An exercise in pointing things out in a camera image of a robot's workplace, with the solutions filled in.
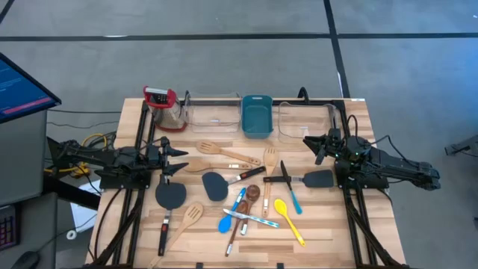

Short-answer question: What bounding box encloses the grey desk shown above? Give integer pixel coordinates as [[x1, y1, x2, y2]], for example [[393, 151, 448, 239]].
[[0, 192, 59, 269]]

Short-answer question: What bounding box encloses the grey cabinet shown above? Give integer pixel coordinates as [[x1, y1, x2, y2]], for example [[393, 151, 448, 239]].
[[0, 110, 49, 206]]

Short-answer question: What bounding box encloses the black rectangular-head spatula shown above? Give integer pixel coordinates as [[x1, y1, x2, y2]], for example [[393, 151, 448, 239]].
[[262, 169, 335, 189]]

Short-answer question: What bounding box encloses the black round-head spatula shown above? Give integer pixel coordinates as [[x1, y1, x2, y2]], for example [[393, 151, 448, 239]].
[[201, 166, 267, 202], [155, 175, 187, 257]]

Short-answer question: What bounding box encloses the black knife teal handle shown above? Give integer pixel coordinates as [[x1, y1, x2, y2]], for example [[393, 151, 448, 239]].
[[279, 159, 303, 216]]

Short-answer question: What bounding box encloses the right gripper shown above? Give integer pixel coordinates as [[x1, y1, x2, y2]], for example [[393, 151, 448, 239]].
[[302, 129, 350, 166]]

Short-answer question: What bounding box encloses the computer keyboard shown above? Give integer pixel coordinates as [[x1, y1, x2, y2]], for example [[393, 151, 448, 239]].
[[0, 204, 20, 251]]

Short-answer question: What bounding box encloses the butter knife patterned blue handle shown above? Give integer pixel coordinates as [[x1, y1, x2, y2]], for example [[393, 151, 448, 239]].
[[223, 208, 280, 229]]

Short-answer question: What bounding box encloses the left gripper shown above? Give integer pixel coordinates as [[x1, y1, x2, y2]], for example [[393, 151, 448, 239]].
[[144, 136, 190, 183]]

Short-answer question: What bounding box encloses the wooden spork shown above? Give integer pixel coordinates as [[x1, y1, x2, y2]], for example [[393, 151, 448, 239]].
[[261, 147, 279, 219]]

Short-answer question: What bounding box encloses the blue silicone spoon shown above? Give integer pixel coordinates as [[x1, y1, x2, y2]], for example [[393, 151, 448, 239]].
[[217, 187, 247, 235]]

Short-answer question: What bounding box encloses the black floor stand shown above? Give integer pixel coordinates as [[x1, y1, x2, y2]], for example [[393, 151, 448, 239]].
[[444, 134, 478, 158]]

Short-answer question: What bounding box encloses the teal plastic bin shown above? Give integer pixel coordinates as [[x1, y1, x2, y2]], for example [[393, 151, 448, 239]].
[[240, 94, 274, 140]]

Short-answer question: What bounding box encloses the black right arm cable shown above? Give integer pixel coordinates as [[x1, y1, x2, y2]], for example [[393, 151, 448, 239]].
[[345, 114, 441, 165]]

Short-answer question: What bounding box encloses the computer monitor blue screen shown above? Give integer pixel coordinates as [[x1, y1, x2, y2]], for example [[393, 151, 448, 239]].
[[0, 52, 63, 125]]

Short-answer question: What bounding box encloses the yellow silicone spoon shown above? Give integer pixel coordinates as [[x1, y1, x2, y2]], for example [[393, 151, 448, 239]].
[[273, 198, 307, 248]]

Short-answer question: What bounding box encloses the wooden slotted spatula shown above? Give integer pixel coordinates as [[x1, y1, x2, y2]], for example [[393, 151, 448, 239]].
[[196, 140, 262, 167]]

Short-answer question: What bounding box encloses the long dark wooden spoon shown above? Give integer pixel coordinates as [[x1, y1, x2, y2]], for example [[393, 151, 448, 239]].
[[224, 200, 249, 258]]

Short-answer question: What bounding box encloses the wooden slotted spoon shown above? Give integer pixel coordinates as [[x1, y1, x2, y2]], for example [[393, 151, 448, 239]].
[[148, 202, 205, 269]]

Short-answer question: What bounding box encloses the black aluminium table frame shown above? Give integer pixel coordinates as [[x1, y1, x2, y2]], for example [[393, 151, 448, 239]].
[[85, 97, 408, 269]]

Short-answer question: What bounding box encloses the clear plastic bin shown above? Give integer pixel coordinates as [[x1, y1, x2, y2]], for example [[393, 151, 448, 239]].
[[184, 91, 243, 135], [276, 100, 339, 145]]

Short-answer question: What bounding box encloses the white paper sheet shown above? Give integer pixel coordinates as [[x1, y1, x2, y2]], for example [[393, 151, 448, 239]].
[[69, 180, 102, 233]]

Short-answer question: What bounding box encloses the black computer mouse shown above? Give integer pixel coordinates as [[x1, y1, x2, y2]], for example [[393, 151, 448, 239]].
[[10, 250, 41, 269]]

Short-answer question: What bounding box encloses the yellow cable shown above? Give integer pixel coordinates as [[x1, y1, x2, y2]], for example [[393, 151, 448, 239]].
[[43, 133, 108, 177]]

